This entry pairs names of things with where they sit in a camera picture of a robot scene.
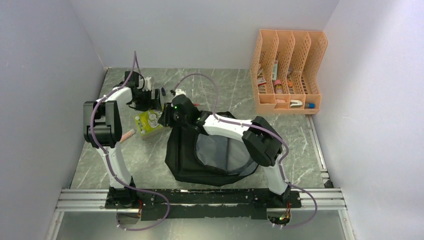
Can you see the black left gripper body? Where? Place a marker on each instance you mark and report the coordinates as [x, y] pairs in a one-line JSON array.
[[145, 101]]

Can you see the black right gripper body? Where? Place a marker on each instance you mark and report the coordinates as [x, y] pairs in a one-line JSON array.
[[172, 118]]

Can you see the black student backpack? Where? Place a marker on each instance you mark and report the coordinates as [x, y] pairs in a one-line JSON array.
[[212, 160]]

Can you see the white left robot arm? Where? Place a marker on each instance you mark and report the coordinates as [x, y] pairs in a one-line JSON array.
[[102, 125]]

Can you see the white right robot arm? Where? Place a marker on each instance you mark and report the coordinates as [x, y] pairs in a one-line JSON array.
[[265, 146]]

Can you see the pink yellow highlighter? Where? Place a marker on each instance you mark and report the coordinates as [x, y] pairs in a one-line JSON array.
[[127, 135]]

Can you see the white red staples box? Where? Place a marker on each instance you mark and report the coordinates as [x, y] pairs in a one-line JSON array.
[[261, 81]]

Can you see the pink bottle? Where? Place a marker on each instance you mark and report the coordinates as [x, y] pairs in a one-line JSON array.
[[278, 87]]

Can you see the tall white green box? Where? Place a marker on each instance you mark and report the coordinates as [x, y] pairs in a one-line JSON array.
[[274, 70]]

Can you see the orange plastic desk organizer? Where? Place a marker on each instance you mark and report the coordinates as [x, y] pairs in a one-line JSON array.
[[299, 54]]

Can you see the white stapler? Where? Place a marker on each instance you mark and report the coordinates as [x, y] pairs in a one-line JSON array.
[[295, 104]]

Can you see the grey blue sharpener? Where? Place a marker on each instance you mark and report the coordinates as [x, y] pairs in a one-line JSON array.
[[309, 106]]

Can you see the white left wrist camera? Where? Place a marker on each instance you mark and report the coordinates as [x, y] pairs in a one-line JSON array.
[[148, 83]]

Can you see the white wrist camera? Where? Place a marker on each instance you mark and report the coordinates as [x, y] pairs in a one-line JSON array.
[[148, 83], [179, 92]]

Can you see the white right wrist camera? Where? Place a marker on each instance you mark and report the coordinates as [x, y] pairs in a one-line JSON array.
[[179, 92]]

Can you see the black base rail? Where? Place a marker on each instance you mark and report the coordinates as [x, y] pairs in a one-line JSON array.
[[200, 203]]

